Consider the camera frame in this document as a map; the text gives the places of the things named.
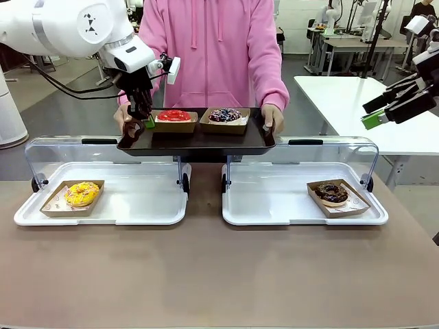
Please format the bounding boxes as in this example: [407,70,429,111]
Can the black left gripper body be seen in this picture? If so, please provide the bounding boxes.
[112,66,154,96]

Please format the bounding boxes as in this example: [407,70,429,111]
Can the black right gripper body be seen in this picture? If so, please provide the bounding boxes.
[416,56,439,101]

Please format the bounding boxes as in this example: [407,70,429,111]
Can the red glazed donut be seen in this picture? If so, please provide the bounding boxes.
[156,109,192,123]

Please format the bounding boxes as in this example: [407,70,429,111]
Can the red frosted donut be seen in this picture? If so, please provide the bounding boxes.
[151,110,200,134]

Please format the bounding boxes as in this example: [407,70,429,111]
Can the black serving tray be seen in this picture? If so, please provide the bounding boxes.
[116,107,277,158]

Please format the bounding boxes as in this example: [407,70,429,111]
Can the purple sprinkled chocolate donut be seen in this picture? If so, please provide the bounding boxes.
[199,108,252,136]

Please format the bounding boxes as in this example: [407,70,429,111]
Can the seated person in black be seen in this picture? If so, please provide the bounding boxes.
[410,0,438,22]

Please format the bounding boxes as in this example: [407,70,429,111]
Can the person's black trousers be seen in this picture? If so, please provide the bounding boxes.
[173,156,241,165]

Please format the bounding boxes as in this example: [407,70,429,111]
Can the chocolate frosted donut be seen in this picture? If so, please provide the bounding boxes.
[306,178,371,219]

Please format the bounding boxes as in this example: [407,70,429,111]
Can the person's pink hoodie torso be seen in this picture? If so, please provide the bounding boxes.
[118,0,291,111]

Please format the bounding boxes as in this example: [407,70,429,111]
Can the yellow sprinkled donut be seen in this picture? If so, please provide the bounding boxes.
[64,182,101,208]

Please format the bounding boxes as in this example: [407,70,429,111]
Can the seated person in white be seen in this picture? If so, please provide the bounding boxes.
[313,0,339,30]

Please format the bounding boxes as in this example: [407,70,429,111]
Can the yellow frosted donut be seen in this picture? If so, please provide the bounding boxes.
[39,179,106,218]

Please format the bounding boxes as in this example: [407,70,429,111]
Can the person's right hand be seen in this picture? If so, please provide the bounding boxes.
[113,102,136,133]

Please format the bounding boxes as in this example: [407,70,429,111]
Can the person's left hand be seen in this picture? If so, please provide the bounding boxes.
[260,103,286,135]

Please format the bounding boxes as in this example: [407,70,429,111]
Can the black tripod pole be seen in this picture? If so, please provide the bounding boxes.
[362,0,392,80]

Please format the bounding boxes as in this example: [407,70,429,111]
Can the clear display lid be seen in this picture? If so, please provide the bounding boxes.
[226,136,380,193]
[23,135,188,198]

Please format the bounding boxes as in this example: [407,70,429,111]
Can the long grey background desk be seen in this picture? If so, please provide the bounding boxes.
[321,36,412,77]

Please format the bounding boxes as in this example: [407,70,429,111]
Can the white display tray base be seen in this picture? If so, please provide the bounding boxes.
[13,160,193,227]
[221,160,390,227]

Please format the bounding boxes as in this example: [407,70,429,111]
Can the white cylindrical appliance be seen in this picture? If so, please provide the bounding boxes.
[0,64,29,150]

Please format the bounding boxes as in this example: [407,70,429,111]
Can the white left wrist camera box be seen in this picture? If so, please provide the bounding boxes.
[166,56,182,85]

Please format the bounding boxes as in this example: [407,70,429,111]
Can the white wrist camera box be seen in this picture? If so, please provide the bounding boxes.
[166,56,182,85]
[404,14,433,36]

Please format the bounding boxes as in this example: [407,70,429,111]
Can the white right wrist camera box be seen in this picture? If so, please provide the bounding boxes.
[404,14,433,36]

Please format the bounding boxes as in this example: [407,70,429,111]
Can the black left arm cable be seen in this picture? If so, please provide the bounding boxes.
[29,60,130,100]

